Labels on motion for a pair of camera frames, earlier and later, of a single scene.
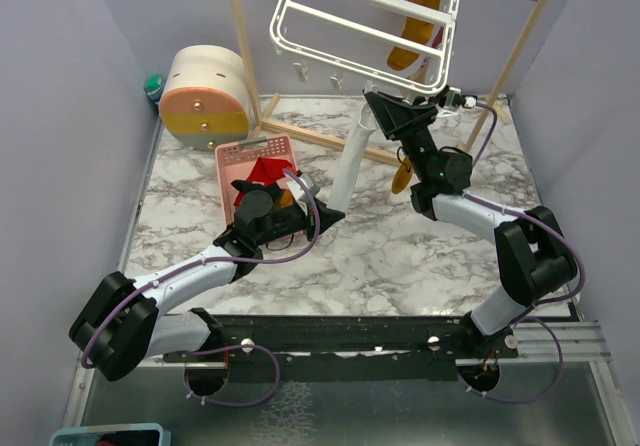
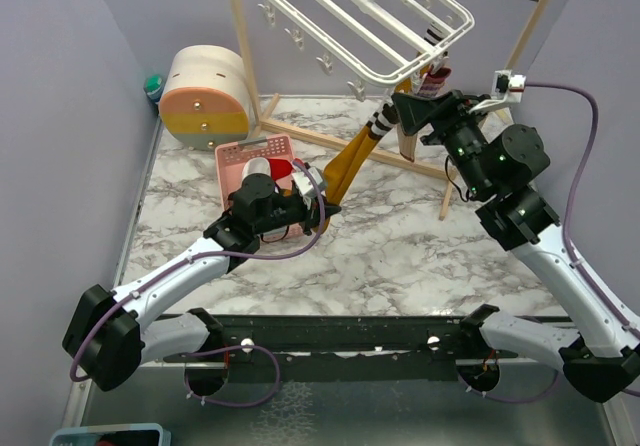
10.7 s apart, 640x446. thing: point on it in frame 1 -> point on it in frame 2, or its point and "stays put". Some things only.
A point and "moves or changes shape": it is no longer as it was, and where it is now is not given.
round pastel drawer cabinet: x=205 y=97 stays put
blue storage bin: x=145 y=434 stays put
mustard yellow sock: x=403 y=177 -> x=405 y=85
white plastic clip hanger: x=388 y=24 moves or changes shape
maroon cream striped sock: x=423 y=71 -> x=432 y=83
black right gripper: x=400 y=118 -> x=414 y=112
